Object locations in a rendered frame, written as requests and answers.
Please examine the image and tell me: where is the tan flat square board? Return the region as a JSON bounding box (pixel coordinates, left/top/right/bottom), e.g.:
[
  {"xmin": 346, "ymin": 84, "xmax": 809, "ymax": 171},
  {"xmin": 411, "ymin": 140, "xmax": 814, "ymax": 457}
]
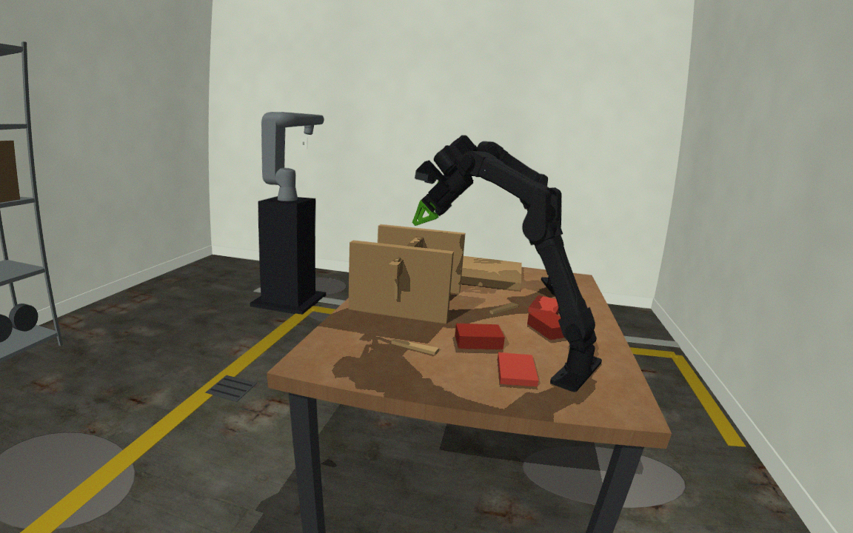
[{"xmin": 461, "ymin": 256, "xmax": 522, "ymax": 291}]

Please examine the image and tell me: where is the tan wooden board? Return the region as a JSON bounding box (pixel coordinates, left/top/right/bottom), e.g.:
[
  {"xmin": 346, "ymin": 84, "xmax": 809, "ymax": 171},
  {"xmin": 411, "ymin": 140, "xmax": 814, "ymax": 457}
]
[
  {"xmin": 378, "ymin": 224, "xmax": 465, "ymax": 294},
  {"xmin": 349, "ymin": 241, "xmax": 454, "ymax": 324}
]

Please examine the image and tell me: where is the tan wooden rail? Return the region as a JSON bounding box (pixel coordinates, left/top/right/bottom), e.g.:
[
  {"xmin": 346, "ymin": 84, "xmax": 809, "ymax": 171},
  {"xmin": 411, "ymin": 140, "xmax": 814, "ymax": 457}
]
[{"xmin": 388, "ymin": 237, "xmax": 424, "ymax": 279}]

